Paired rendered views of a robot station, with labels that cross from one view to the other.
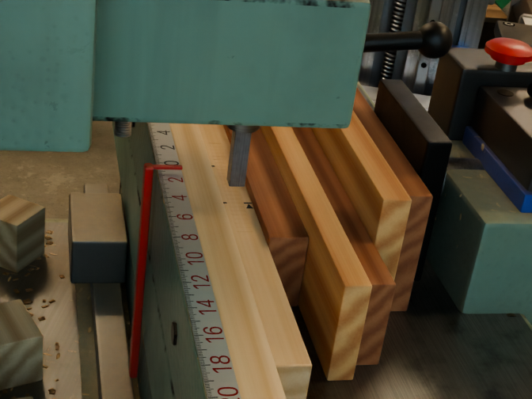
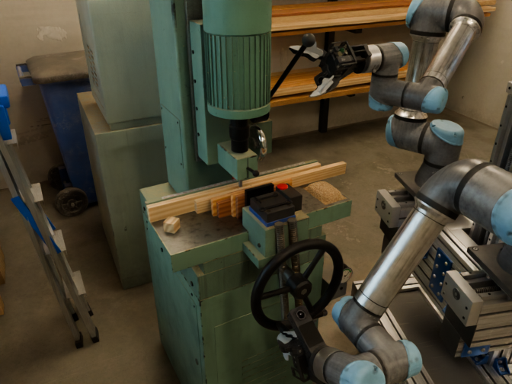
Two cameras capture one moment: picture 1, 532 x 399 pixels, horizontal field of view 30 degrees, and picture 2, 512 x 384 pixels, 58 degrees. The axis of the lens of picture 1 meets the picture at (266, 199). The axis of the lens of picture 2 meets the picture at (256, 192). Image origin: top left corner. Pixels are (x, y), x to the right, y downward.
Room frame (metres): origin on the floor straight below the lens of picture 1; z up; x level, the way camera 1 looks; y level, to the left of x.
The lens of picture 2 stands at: (0.25, -1.21, 1.64)
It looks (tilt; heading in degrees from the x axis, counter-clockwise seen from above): 29 degrees down; 76
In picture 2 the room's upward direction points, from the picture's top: straight up
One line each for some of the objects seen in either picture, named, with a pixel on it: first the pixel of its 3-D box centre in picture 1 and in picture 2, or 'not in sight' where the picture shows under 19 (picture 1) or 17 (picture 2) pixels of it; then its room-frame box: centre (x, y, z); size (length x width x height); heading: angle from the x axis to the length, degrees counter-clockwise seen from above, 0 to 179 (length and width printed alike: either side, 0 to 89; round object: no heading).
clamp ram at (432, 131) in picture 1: (446, 178); (264, 204); (0.54, -0.11, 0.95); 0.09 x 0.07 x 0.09; 15
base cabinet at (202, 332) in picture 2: not in sight; (228, 306); (0.46, 0.13, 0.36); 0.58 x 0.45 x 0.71; 105
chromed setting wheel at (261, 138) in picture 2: not in sight; (255, 142); (0.58, 0.18, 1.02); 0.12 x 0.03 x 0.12; 105
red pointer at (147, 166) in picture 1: (153, 275); not in sight; (0.49, 0.06, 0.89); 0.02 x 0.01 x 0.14; 105
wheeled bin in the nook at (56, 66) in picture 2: not in sight; (87, 131); (-0.17, 1.83, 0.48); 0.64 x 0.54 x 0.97; 14
